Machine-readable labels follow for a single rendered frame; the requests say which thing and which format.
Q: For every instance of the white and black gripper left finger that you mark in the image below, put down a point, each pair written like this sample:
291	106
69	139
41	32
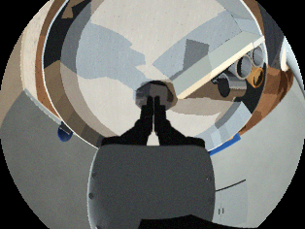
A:
139	133

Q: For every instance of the blue plastic crate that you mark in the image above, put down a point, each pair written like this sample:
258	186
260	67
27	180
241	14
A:
225	145

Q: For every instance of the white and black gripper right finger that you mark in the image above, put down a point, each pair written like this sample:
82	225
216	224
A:
168	135

